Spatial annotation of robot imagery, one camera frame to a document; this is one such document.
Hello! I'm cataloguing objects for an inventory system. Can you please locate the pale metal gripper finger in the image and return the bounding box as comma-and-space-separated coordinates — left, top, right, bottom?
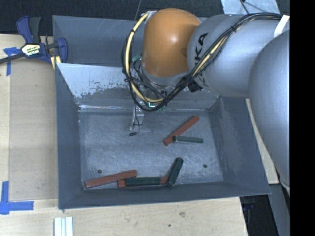
136, 109, 145, 132
129, 108, 138, 132

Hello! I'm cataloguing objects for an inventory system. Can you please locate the grey metal bin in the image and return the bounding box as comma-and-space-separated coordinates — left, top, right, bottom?
52, 15, 272, 210

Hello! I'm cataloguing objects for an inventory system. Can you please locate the red-brown flat block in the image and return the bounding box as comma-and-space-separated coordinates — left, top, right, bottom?
162, 115, 200, 147
84, 170, 138, 189
117, 176, 169, 189

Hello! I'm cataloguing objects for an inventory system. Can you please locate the dark green flat block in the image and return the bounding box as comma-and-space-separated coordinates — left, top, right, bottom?
172, 135, 204, 144
167, 157, 185, 187
125, 177, 162, 187

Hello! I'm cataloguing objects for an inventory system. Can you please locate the pale wood board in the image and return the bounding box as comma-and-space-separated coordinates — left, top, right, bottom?
8, 58, 60, 202

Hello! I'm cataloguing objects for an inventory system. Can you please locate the black cylinder on white bracket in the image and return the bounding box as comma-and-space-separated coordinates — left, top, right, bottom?
129, 122, 141, 137

